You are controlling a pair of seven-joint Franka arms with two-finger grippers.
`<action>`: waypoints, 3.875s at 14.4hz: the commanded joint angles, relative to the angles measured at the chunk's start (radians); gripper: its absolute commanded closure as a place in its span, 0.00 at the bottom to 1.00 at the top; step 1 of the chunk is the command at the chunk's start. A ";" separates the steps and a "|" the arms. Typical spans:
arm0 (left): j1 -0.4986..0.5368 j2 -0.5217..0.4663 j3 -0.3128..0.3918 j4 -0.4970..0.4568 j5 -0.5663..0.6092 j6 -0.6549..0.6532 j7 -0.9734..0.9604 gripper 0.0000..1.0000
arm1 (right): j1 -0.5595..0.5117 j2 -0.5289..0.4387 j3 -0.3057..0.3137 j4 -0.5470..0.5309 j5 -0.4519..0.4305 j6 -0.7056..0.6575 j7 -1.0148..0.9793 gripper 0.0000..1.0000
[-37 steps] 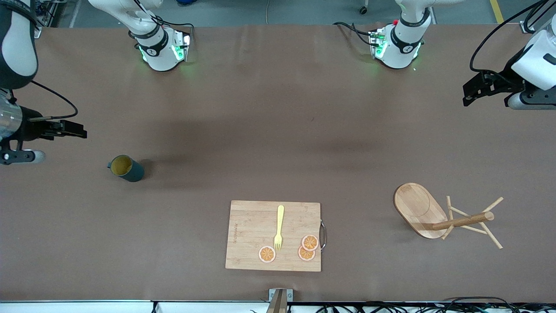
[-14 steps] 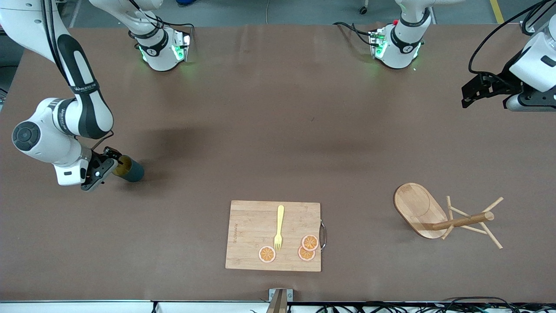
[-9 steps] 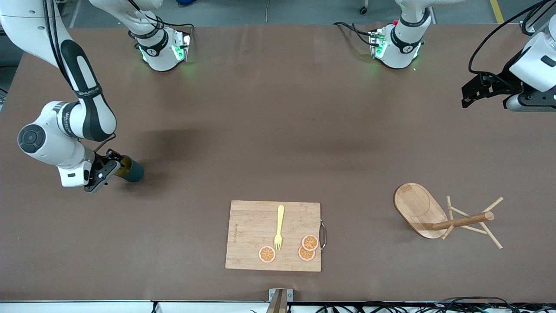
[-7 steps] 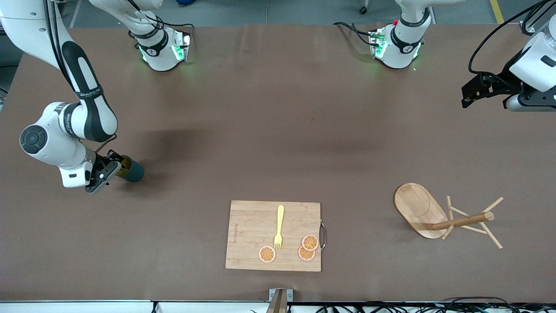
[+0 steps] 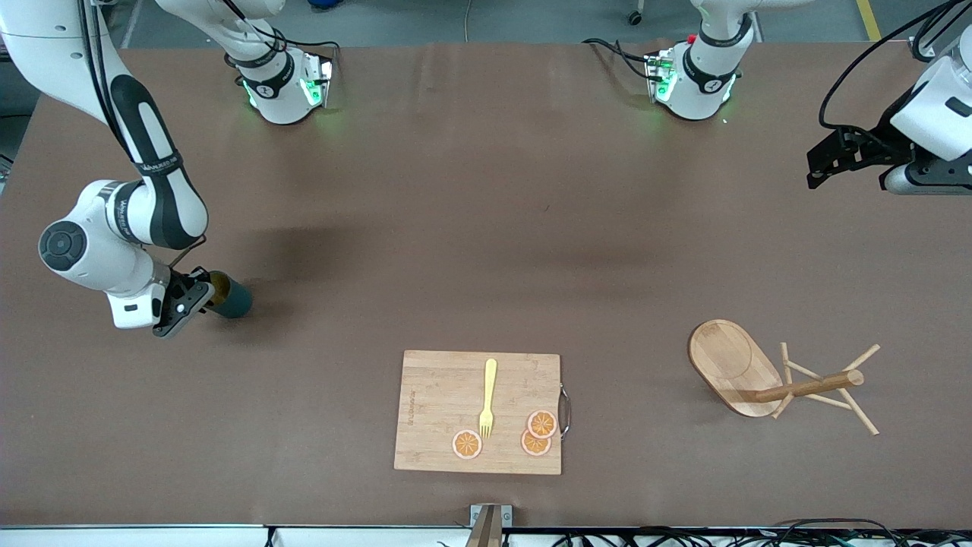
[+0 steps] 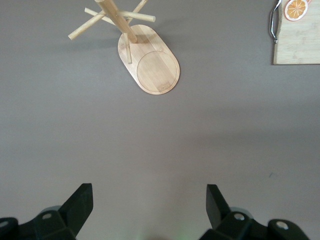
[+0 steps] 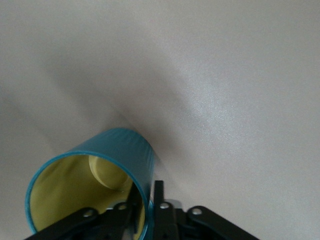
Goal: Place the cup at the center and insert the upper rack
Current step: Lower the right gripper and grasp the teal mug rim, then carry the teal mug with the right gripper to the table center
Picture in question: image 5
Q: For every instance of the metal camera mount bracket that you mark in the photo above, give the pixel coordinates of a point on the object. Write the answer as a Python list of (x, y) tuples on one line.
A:
[(490, 524)]

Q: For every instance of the yellow plastic fork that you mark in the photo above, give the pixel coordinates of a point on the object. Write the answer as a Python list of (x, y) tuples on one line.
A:
[(490, 380)]

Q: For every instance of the black caster wheel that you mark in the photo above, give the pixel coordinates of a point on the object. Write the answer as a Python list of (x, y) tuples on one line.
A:
[(635, 15)]

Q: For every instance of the aluminium frame post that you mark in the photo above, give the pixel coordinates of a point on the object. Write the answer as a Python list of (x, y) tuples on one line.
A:
[(923, 49)]

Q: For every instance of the bamboo cutting board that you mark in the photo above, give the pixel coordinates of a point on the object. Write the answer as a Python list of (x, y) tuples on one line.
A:
[(440, 410)]

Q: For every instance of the blue floor object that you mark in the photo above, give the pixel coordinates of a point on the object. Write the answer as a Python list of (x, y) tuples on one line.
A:
[(326, 3)]

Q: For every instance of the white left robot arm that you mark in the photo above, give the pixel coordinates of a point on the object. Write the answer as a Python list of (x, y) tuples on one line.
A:
[(702, 91)]

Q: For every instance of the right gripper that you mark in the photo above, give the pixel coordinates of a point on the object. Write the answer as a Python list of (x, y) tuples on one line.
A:
[(199, 279)]

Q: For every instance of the toy orange slice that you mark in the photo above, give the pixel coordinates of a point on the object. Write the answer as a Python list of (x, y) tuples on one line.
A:
[(467, 444), (542, 423), (533, 446)]

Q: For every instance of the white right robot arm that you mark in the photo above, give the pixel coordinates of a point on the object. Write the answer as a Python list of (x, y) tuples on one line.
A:
[(152, 197)]

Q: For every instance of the dark teal mug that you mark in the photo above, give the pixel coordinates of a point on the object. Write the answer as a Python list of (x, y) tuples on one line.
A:
[(235, 300)]

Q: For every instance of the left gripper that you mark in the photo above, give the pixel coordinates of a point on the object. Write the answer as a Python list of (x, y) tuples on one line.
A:
[(880, 142)]

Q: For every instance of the wooden mug tree rack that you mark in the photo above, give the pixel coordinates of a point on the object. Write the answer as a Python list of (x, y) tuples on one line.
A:
[(725, 357)]

